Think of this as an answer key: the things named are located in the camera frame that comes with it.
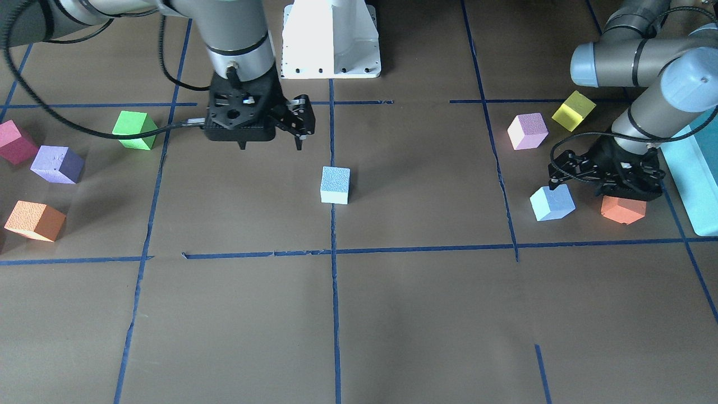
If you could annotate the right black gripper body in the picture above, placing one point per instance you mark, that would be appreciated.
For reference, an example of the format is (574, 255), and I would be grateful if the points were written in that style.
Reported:
(275, 100)

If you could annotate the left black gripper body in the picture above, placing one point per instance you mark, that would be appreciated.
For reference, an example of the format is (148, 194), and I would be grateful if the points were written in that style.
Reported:
(603, 152)

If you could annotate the light blue block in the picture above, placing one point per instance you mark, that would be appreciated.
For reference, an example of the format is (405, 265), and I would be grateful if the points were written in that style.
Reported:
(548, 204)
(334, 185)

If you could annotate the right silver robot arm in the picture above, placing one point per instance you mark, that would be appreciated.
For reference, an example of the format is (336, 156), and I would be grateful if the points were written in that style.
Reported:
(235, 35)

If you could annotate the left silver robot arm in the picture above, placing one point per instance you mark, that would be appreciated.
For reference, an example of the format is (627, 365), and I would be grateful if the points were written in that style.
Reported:
(670, 53)

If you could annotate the orange foam block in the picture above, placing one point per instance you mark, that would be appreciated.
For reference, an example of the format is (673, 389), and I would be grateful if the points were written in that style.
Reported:
(35, 221)
(625, 211)

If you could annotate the yellow foam block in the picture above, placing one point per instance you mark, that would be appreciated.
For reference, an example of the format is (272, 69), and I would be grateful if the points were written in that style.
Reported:
(573, 111)

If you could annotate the teal plastic bin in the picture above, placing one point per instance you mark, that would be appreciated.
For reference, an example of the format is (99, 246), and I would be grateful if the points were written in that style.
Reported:
(692, 163)

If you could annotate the pink foam block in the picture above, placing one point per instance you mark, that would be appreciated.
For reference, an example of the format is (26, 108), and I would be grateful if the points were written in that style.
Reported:
(527, 131)

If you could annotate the green foam block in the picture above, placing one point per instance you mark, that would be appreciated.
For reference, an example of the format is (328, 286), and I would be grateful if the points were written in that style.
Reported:
(134, 123)

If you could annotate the purple foam block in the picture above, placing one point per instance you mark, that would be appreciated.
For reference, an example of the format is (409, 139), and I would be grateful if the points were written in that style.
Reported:
(57, 164)

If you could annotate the near pink-red foam block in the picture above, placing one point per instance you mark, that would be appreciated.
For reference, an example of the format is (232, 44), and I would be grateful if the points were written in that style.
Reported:
(16, 145)

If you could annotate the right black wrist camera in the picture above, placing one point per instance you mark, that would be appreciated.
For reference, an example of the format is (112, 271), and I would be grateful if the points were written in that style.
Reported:
(237, 114)

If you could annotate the white camera pole with base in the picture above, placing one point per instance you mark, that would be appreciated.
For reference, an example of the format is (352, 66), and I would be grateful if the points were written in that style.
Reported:
(330, 40)

